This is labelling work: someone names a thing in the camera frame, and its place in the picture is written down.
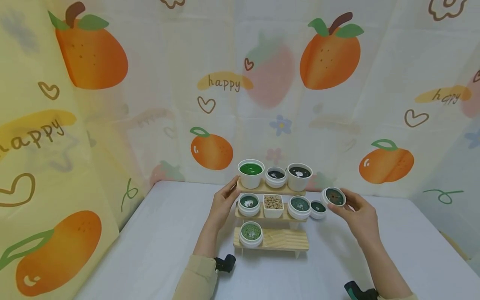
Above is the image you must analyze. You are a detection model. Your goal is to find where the person's left hand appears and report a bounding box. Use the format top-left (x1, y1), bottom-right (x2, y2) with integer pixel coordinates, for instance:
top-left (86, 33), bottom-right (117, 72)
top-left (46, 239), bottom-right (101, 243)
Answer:
top-left (207, 187), bottom-right (241, 233)

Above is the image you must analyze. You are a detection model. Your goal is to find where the white cup with green paste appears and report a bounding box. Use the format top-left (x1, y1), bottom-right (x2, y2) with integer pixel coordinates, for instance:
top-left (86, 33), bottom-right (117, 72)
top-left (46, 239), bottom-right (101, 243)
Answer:
top-left (237, 159), bottom-right (265, 190)

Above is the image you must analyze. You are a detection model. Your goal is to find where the wooden three-tier shelf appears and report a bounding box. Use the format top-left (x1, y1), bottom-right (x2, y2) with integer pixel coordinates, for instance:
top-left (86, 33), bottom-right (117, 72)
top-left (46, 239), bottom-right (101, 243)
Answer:
top-left (232, 178), bottom-right (310, 260)

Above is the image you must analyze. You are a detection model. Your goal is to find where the person's right forearm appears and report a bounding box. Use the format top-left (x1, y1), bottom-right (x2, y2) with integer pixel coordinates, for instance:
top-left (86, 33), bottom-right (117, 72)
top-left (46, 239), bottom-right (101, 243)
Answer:
top-left (360, 237), bottom-right (419, 300)

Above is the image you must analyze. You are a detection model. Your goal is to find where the black wrist band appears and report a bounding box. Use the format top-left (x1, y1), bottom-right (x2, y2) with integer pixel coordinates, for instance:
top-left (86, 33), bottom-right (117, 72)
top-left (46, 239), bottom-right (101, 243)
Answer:
top-left (214, 254), bottom-right (237, 274)
top-left (344, 280), bottom-right (380, 300)

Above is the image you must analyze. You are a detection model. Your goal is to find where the person's left forearm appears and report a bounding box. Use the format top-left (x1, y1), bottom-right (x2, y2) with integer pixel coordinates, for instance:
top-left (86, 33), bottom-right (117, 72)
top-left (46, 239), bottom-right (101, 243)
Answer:
top-left (172, 225), bottom-right (223, 300)

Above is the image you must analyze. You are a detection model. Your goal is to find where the white jar teal paste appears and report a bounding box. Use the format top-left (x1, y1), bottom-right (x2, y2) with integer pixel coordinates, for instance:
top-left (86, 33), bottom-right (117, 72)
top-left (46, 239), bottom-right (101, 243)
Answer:
top-left (287, 195), bottom-right (312, 221)

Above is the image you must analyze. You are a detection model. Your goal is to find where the small white jar black paste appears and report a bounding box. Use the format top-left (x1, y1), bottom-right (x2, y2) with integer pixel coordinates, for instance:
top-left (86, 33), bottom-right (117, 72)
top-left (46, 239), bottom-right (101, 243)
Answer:
top-left (265, 167), bottom-right (288, 189)

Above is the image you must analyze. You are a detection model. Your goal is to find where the white jar light green powder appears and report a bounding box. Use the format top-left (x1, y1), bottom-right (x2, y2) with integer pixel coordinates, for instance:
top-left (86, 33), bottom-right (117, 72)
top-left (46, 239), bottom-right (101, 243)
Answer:
top-left (239, 221), bottom-right (264, 249)

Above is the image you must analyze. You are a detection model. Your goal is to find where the white square dish of nuts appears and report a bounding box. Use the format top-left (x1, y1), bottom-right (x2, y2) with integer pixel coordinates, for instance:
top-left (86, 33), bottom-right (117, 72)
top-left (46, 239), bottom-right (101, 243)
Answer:
top-left (262, 194), bottom-right (285, 219)

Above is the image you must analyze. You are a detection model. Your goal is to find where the white jar brown-green paste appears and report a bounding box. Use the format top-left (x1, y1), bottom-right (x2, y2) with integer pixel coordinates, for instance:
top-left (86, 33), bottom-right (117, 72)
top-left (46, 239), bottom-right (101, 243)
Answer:
top-left (321, 187), bottom-right (347, 209)

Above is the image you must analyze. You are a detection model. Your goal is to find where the white cup with black paste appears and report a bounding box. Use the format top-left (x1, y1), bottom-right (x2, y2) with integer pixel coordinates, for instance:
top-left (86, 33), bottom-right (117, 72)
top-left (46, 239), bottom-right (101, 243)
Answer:
top-left (286, 162), bottom-right (313, 192)

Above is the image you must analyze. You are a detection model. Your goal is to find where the small white jar green paste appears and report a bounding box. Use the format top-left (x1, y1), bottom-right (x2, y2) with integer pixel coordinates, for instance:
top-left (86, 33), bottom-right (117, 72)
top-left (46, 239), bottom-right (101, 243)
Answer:
top-left (310, 200), bottom-right (328, 220)

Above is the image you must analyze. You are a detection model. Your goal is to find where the white jar dark green paste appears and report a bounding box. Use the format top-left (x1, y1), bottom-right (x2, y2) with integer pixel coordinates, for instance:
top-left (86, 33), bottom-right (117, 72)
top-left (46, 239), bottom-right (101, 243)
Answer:
top-left (237, 193), bottom-right (261, 218)

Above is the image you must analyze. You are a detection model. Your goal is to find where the person's right hand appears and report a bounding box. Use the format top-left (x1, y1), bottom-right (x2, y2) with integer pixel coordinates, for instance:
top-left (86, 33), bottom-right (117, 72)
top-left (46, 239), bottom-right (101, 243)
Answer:
top-left (327, 188), bottom-right (380, 247)

